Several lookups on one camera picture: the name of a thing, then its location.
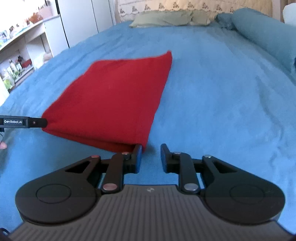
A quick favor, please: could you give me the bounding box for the white wardrobe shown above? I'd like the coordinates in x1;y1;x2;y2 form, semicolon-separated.
56;0;114;48

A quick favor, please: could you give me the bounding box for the green pillow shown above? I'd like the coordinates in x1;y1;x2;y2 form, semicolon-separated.
129;10;211;28

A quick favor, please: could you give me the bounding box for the light blue pillow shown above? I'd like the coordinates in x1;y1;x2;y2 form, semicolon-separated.
282;3;296;26

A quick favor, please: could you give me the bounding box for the person's left hand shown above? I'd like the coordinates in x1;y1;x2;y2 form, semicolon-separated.
0;142;7;150

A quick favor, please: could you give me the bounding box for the blue bed sheet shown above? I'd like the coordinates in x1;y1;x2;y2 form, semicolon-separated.
1;22;295;232

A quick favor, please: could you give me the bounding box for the rolled blue duvet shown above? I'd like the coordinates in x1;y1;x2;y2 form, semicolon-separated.
215;8;295;76

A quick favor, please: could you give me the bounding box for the red garment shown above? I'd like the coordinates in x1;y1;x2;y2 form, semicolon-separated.
42;52;173;152

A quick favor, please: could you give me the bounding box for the white shelf unit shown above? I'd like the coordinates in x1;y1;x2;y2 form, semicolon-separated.
1;1;69;101

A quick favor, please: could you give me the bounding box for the cream quilted headboard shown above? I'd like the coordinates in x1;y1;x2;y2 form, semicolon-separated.
116;0;273;16

